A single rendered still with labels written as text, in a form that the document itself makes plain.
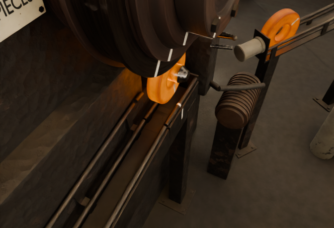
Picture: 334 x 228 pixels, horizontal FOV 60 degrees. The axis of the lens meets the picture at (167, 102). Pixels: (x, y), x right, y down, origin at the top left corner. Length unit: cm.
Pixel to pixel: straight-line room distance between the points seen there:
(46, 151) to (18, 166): 5
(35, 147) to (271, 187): 118
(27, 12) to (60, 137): 21
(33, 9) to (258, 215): 123
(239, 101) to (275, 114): 75
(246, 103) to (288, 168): 61
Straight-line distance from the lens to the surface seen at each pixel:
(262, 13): 266
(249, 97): 110
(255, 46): 104
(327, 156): 168
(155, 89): 65
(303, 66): 219
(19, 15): 45
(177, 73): 67
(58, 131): 55
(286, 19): 108
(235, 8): 58
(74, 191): 63
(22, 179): 52
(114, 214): 65
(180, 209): 137
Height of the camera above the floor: 128
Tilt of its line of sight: 47 degrees down
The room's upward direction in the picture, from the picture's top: straight up
